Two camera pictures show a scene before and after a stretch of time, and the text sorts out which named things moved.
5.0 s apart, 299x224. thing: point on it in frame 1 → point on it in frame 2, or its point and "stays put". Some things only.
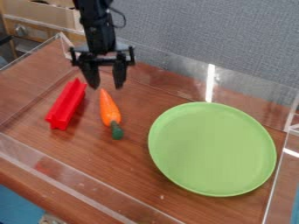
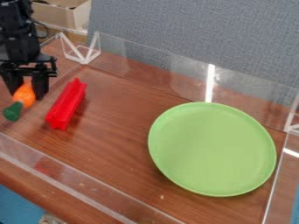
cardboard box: [52, 12] stays put
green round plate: [211, 149] stays put
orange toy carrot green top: [111, 114] → [25, 95]
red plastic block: [66, 108] stays put
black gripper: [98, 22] → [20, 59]
